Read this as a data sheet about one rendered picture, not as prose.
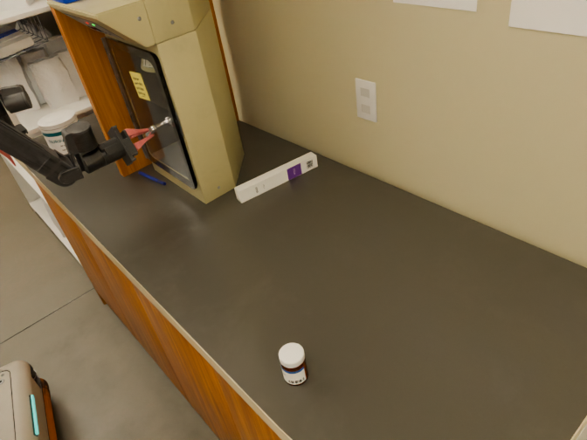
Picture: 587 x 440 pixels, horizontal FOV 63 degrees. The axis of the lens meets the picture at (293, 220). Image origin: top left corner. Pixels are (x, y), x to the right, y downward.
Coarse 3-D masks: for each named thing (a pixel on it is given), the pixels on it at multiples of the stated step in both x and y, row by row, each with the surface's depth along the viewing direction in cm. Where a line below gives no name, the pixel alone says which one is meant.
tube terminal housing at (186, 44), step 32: (160, 0) 110; (192, 0) 118; (160, 32) 113; (192, 32) 119; (192, 64) 122; (192, 96) 125; (224, 96) 143; (192, 128) 129; (224, 128) 140; (192, 160) 133; (224, 160) 141; (192, 192) 146; (224, 192) 145
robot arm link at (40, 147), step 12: (0, 120) 107; (0, 132) 106; (12, 132) 108; (0, 144) 107; (12, 144) 109; (24, 144) 110; (36, 144) 113; (12, 156) 111; (24, 156) 112; (36, 156) 113; (48, 156) 114; (60, 156) 121; (36, 168) 114; (48, 168) 116; (60, 168) 117
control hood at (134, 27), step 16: (48, 0) 123; (80, 0) 117; (96, 0) 114; (112, 0) 112; (128, 0) 109; (80, 16) 112; (96, 16) 103; (112, 16) 105; (128, 16) 107; (144, 16) 109; (128, 32) 108; (144, 32) 111
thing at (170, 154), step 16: (112, 48) 133; (128, 48) 124; (128, 64) 130; (144, 64) 122; (128, 80) 136; (144, 80) 127; (160, 80) 119; (128, 96) 143; (160, 96) 124; (144, 112) 139; (160, 112) 130; (160, 128) 136; (176, 128) 127; (144, 144) 154; (160, 144) 142; (176, 144) 132; (160, 160) 150; (176, 160) 138; (176, 176) 146; (192, 176) 136
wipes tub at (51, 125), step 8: (56, 112) 177; (64, 112) 176; (72, 112) 175; (40, 120) 172; (48, 120) 171; (56, 120) 170; (64, 120) 169; (72, 120) 171; (40, 128) 170; (48, 128) 168; (56, 128) 168; (48, 136) 170; (56, 136) 170; (48, 144) 174; (56, 144) 172; (64, 144) 172; (64, 152) 174
